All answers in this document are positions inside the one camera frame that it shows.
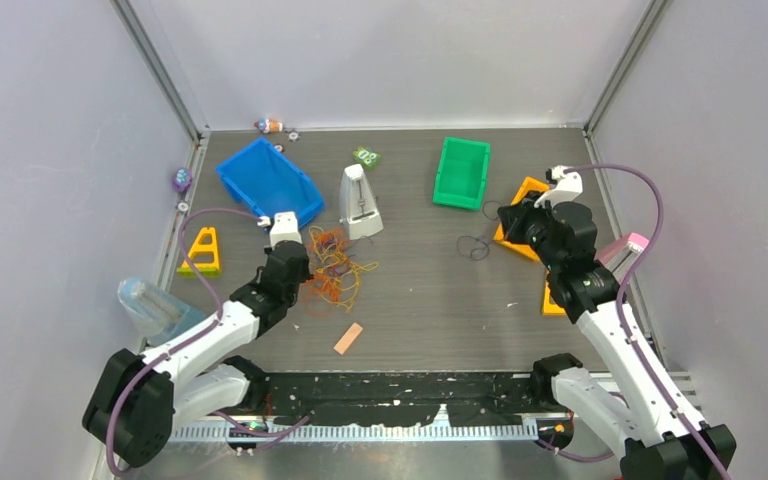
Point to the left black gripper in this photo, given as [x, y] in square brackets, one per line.
[305, 273]

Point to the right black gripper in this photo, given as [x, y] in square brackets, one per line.
[514, 217]

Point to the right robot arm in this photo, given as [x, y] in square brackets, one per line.
[650, 426]

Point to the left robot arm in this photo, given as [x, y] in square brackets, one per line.
[141, 399]

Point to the orange plastic bin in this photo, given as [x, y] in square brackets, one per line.
[528, 185]

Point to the left yellow triangle block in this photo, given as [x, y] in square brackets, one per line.
[204, 255]

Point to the yellow triangle block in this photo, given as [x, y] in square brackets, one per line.
[549, 307]
[204, 255]

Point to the green plastic bin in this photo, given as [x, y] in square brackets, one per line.
[461, 176]

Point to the right yellow triangle block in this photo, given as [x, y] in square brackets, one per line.
[549, 307]

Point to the pink metronome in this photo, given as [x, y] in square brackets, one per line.
[620, 255]

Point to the white metronome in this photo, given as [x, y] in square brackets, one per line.
[359, 214]

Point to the blue plastic bin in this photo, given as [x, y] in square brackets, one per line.
[267, 182]

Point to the tan wooden stick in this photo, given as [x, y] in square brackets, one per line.
[348, 338]

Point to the small grey gear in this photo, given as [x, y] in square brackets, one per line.
[293, 136]

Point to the green number tile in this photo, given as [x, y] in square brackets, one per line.
[368, 159]

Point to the blue transparent metronome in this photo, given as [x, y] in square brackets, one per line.
[158, 316]

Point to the purple small toy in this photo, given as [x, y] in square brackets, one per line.
[182, 180]

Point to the small figurine toy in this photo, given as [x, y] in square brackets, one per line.
[268, 126]

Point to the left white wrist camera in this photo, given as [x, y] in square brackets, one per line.
[284, 227]

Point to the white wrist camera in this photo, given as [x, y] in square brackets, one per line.
[565, 185]
[284, 227]

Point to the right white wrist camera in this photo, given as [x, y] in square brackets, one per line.
[565, 185]

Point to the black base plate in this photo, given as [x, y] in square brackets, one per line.
[401, 399]

